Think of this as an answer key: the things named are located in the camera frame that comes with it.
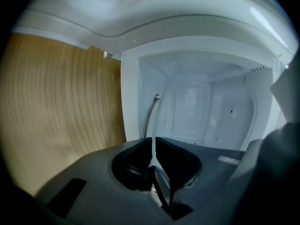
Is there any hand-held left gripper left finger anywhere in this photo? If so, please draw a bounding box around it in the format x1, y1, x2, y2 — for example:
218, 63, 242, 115
35, 137, 174, 225

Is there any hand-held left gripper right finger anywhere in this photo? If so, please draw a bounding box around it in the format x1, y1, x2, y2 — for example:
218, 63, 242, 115
156, 136, 245, 225

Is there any round glass turntable plate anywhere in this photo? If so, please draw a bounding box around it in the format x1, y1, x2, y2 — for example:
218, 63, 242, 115
143, 92, 165, 142

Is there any white microwave oven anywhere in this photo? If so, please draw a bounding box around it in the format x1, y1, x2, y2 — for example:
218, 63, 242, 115
11, 0, 300, 152

